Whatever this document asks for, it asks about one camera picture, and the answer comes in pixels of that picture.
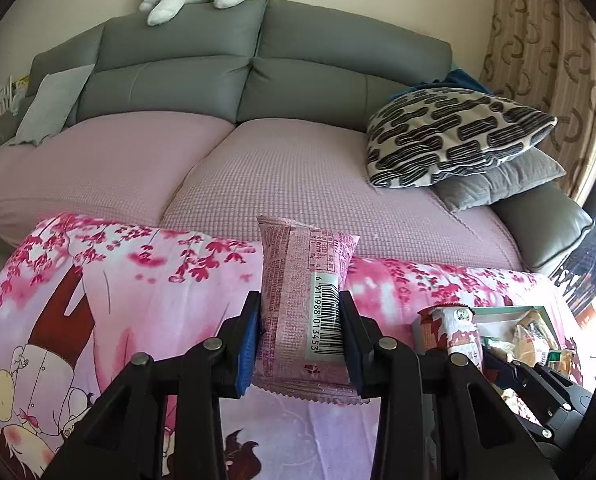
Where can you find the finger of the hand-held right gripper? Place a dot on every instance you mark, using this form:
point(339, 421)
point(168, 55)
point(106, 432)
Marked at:
point(500, 360)

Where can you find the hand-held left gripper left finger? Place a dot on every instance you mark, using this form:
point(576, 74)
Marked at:
point(245, 347)

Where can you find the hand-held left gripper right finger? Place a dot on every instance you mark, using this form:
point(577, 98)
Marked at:
point(352, 347)

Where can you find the yellow cake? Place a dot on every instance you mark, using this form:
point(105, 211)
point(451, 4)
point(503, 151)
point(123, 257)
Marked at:
point(527, 335)

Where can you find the green and white snack packet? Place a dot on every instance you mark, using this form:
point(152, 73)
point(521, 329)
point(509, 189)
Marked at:
point(560, 360)

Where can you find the teal cardboard tray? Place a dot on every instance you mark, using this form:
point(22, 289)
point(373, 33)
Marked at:
point(502, 312)

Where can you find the red and white snack packet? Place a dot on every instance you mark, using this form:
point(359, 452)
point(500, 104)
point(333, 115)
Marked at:
point(452, 335)

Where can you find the pink snack packet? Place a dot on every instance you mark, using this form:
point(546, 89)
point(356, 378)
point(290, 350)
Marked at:
point(298, 285)

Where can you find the pink cartoon printed blanket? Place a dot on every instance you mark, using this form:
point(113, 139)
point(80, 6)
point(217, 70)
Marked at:
point(143, 300)

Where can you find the pink sofa cover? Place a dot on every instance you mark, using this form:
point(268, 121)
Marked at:
point(303, 175)

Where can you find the grey pillow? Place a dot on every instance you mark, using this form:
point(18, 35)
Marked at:
point(502, 180)

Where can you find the black and white patterned pillow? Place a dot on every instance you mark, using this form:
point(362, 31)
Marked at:
point(452, 135)

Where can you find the grey-green sofa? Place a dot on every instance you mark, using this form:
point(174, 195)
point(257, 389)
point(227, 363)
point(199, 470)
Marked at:
point(178, 80)

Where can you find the blue cloth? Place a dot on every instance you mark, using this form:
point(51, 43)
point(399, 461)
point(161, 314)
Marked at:
point(462, 80)

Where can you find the beige patterned curtain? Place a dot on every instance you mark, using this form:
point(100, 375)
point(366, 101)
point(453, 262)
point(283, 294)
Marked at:
point(542, 60)

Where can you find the light grey cushion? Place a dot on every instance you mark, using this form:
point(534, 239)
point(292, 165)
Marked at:
point(48, 105)

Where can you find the white and yellow small clutter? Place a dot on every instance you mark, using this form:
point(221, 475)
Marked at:
point(10, 95)

